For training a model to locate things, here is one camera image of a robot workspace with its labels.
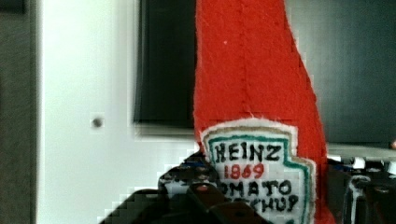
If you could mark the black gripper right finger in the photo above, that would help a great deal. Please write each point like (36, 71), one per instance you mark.
(361, 196)

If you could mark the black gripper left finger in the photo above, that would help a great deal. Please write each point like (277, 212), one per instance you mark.
(174, 184)

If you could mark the red felt ketchup bottle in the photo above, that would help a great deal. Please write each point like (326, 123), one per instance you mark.
(255, 113)

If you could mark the silver black toaster oven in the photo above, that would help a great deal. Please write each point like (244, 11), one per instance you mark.
(324, 67)

